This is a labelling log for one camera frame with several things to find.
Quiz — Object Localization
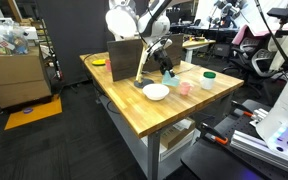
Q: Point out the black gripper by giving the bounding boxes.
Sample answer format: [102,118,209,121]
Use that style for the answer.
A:
[153,48,176,78]

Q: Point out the blue translucent plastic cup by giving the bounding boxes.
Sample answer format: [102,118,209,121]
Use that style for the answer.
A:
[161,70,181,89]

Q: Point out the white bowl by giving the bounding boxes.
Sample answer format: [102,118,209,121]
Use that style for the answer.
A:
[142,82,171,101]

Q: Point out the pink translucent cup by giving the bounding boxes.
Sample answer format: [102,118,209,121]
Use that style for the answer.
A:
[104,58,113,73]

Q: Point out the pink plastic mug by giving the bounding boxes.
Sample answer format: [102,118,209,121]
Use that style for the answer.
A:
[179,80,195,97]

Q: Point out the white mug green inside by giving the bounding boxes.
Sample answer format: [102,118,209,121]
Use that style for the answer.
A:
[200,71,217,91]

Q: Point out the wooden table white legs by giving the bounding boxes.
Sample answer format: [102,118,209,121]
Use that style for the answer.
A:
[180,37,217,64]

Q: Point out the dark wooden board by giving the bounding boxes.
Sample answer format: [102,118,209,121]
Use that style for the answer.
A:
[106,33,185,83]

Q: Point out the brown cardboard box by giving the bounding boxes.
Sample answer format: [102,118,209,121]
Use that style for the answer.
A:
[158,116,197,151]

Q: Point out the yellow disc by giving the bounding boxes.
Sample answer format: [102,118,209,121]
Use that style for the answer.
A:
[91,58,107,67]

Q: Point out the white storage box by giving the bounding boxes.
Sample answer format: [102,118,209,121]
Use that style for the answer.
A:
[140,128,202,163]

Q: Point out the grey background robot equipment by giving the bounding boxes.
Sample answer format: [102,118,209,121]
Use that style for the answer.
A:
[210,0,249,29]

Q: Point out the black office chair pink cover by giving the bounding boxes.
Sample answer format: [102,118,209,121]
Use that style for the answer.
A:
[230,24,274,79]

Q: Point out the white backdrop sheet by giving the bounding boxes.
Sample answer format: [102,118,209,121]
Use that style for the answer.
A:
[193,0,288,34]

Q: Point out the black perforated mounting cart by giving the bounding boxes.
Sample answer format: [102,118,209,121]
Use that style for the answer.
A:
[180,98,288,180]

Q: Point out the dark partition panel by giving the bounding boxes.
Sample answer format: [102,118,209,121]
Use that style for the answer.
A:
[34,0,116,86]

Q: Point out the white cloth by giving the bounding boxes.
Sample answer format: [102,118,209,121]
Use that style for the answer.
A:
[268,34,288,72]

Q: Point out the cluttered shelf rack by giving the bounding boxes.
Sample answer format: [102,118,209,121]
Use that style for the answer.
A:
[30,18,64,82]

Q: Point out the orange floor mat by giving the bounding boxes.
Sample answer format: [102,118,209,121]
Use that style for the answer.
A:
[3,94,64,131]

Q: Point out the purple tape roll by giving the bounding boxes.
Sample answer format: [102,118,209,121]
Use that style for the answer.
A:
[21,106,34,115]

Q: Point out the large cardboard box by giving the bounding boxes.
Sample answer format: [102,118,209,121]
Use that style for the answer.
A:
[0,45,54,110]

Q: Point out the wooden plank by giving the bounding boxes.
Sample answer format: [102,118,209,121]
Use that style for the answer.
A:
[6,0,24,23]

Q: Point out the clear bag of items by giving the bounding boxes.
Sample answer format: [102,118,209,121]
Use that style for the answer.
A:
[0,19,31,56]

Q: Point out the grey lamp cable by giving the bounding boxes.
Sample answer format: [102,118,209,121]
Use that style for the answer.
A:
[143,64,202,80]

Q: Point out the black cable under table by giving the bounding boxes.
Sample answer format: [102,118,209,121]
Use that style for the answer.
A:
[105,99,122,116]

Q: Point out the grey metal table frame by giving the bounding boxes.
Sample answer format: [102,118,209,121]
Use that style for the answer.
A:
[95,88,236,180]

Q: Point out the grey frame office chair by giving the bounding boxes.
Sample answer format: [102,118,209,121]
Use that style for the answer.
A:
[248,48,287,101]

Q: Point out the aluminium extrusion rail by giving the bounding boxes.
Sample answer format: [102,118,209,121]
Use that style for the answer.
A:
[249,107,269,124]
[229,129,288,178]

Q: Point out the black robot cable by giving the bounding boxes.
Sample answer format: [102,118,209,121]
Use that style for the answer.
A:
[253,0,288,69]

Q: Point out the black camera stand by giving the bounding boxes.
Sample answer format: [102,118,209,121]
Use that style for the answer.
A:
[266,6,288,37]

